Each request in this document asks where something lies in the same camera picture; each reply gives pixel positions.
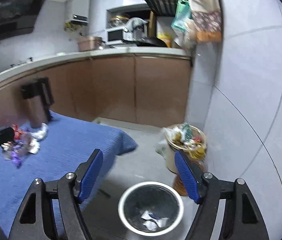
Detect red snack bag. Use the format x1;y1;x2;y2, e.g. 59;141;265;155
12;124;23;140

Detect large purple wrapper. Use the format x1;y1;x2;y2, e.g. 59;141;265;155
11;141;26;168

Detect white printed wrapper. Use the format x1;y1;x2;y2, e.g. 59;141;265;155
141;210;169;232

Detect white metal trash bin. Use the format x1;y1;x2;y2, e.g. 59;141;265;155
117;181;184;237

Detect amber oil bottle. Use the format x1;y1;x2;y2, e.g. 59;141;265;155
175;150;205;203

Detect blue towel mat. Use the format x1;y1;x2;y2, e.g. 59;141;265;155
0;113;138;235

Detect full beige waste basket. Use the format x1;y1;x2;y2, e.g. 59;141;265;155
163;122;208;172

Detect black steel electric kettle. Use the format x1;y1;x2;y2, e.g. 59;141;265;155
20;76;54;128

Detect brown lower cabinets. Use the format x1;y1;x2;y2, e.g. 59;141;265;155
0;54;191;127

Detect brown rice cooker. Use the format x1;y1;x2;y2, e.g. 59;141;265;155
77;36;103;52

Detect black frying pan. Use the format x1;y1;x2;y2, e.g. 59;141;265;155
121;37;168;48

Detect white microwave oven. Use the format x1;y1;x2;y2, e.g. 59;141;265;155
106;25;133;46

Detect white water heater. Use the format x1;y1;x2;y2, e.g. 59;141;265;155
65;0;90;26

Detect green hanging bag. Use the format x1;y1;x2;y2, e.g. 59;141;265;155
171;0;191;36

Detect steel pots stack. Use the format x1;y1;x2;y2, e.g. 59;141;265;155
108;14;130;28

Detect floral hanging apron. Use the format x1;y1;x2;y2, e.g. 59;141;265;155
188;0;222;43

